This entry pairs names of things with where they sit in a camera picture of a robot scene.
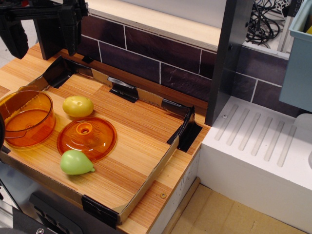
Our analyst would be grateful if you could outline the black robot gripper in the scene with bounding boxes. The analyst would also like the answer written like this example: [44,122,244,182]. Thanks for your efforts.
[0,0,88,59]

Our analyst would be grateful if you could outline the orange transparent pot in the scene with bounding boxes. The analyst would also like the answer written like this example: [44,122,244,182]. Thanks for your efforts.
[0,86,56,147]

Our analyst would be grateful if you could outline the orange transparent pot lid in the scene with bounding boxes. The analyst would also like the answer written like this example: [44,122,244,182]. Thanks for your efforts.
[57,117,117,162]

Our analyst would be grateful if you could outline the cardboard fence with black tape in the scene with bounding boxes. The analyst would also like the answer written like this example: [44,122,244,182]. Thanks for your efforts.
[1,61,208,234]

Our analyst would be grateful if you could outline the green plastic pear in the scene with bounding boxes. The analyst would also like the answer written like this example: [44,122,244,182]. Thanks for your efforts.
[60,150,95,175]

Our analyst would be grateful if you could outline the white sink drainboard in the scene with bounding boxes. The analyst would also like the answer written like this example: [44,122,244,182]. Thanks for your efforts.
[200,96,312,215]

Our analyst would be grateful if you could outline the light blue plastic bin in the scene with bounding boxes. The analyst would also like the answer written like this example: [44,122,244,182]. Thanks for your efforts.
[279,0,312,112]

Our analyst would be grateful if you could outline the dark grey vertical post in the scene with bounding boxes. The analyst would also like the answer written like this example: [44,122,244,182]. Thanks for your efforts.
[205,0,253,126]

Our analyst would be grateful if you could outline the tangle of black cables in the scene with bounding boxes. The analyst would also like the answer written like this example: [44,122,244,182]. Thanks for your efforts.
[245,0,290,48]

